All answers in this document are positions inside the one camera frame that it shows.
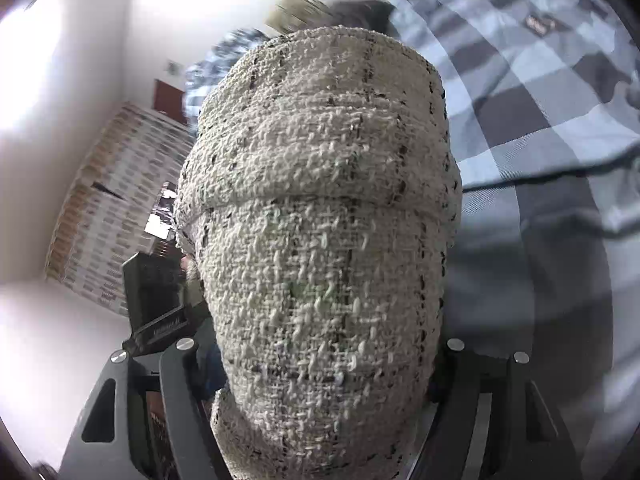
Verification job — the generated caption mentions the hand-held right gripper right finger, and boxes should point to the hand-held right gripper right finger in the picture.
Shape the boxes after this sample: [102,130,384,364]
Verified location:
[415,337,586,480]

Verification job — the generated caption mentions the black jacket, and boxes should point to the black jacket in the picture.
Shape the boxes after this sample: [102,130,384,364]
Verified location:
[327,0,398,36]

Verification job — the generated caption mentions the blue checkered bed sheet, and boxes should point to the blue checkered bed sheet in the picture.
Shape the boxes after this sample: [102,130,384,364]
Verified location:
[387,0,640,466]

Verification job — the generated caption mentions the dark red door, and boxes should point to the dark red door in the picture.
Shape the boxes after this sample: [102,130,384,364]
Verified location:
[154,79,190,127]

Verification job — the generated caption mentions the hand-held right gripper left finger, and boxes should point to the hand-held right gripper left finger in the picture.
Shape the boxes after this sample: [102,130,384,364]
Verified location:
[57,337,231,480]

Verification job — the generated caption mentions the blue checkered quilt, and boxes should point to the blue checkered quilt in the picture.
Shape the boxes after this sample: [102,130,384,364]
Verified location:
[184,27,273,131]

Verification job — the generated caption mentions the cream plaid tweed jacket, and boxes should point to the cream plaid tweed jacket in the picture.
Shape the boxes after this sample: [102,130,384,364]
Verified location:
[172,25,463,480]

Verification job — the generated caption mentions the beige desk fan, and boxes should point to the beige desk fan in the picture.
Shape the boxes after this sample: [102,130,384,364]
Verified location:
[265,0,333,36]

